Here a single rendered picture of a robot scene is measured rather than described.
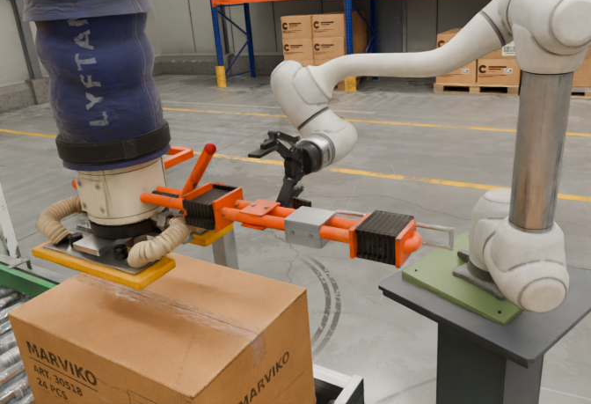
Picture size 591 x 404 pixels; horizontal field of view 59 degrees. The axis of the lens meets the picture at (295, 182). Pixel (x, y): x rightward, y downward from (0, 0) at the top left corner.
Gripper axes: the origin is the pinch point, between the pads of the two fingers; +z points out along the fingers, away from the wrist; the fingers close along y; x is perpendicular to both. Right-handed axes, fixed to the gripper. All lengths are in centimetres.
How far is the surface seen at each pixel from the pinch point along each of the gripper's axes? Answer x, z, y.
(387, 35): 306, -822, 52
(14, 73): 876, -459, 59
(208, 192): 3.5, 12.2, -2.5
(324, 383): -2, -16, 65
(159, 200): 12.5, 17.0, -1.5
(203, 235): 10.9, 8.1, 10.2
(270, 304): -0.6, 2.2, 28.4
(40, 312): 47, 28, 28
